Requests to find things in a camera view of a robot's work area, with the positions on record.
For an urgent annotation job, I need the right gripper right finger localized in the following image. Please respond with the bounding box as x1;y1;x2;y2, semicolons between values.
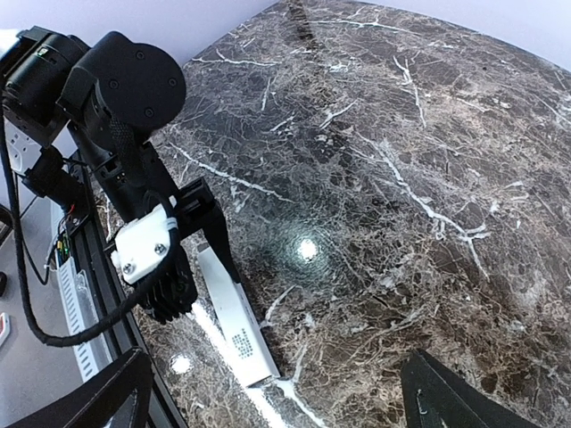
401;350;534;428

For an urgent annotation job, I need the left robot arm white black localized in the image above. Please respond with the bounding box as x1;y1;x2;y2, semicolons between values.
1;27;239;284

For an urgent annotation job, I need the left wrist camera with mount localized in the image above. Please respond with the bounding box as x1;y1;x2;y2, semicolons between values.
110;205;197;325

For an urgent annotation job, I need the left black cable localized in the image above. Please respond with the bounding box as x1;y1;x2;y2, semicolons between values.
0;133;179;349

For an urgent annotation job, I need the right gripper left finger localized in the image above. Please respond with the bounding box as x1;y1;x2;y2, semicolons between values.
12;347;153;427

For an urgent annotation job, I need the grey slotted cable duct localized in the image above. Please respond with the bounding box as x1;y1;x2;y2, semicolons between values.
48;202;115;384

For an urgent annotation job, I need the white remote control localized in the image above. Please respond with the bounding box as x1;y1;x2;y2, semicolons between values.
197;244;280;387

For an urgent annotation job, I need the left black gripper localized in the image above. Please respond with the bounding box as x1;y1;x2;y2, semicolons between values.
151;176;242;284

